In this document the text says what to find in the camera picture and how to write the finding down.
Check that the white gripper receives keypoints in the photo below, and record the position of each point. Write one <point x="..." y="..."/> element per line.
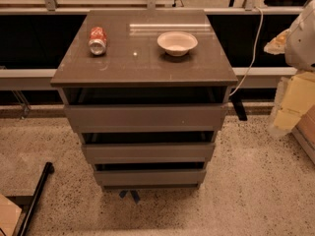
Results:
<point x="301" y="44"/>

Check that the grey drawer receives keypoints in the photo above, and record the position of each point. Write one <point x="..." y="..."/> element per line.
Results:
<point x="145" y="118"/>
<point x="98" y="154"/>
<point x="149" y="178"/>

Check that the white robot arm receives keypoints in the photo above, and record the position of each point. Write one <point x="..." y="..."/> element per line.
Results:
<point x="299" y="51"/>

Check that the grey drawer cabinet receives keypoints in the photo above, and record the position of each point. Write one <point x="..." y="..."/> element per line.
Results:
<point x="134" y="70"/>

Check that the grey bottom drawer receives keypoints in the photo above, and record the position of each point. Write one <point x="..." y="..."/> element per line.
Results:
<point x="149" y="178"/>

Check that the grey top drawer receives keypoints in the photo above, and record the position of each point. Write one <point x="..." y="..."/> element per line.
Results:
<point x="145" y="118"/>

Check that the cardboard box right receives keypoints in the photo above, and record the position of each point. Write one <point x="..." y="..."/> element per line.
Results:
<point x="304" y="132"/>

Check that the white paper bowl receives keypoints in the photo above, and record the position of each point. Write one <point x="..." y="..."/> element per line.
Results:
<point x="177" y="43"/>

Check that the red soda can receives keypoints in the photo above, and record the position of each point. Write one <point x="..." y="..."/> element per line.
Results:
<point x="97" y="41"/>

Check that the black pole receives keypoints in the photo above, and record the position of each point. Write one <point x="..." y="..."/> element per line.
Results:
<point x="47" y="170"/>

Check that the cardboard box left corner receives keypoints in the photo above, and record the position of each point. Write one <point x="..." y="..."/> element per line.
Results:
<point x="9" y="216"/>

